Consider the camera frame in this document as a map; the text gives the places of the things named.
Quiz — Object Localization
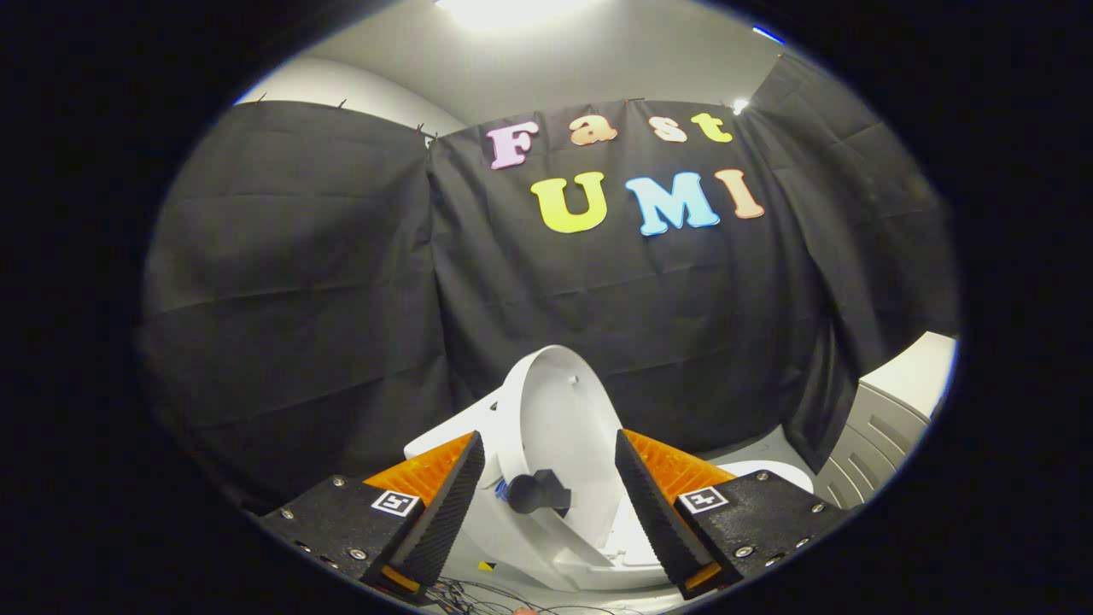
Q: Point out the bundle of thin cables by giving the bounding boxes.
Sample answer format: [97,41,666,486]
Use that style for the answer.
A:
[423,577,616,615]

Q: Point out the black backdrop cloth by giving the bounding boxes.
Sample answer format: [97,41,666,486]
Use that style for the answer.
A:
[137,51,961,513]

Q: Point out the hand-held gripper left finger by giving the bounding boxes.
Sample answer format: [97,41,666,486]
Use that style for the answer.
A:
[256,430,486,603]

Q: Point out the black knob on lid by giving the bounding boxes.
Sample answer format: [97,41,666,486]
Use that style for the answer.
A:
[506,468,571,515]

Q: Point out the white cabinet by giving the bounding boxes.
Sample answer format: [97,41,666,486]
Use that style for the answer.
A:
[811,331,957,511]

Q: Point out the large ceiling light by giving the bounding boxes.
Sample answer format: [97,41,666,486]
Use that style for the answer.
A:
[435,0,599,31]

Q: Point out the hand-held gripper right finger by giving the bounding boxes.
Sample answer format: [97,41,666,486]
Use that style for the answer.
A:
[615,429,855,600]

